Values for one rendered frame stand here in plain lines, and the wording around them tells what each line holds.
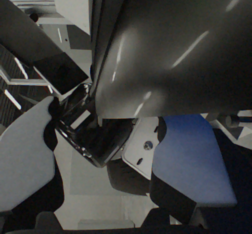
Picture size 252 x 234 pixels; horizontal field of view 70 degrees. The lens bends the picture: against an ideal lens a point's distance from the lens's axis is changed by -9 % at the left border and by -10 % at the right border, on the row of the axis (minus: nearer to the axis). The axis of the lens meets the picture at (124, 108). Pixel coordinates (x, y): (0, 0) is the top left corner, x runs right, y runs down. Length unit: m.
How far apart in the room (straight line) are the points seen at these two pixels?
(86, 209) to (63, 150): 3.78
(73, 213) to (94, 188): 6.96
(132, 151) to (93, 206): 12.07
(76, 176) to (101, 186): 0.73
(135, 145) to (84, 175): 5.39
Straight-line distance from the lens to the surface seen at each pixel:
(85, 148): 0.26
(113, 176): 0.49
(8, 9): 0.43
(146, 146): 0.29
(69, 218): 12.56
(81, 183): 5.69
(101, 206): 12.35
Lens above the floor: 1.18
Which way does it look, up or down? 6 degrees down
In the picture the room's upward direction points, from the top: 87 degrees counter-clockwise
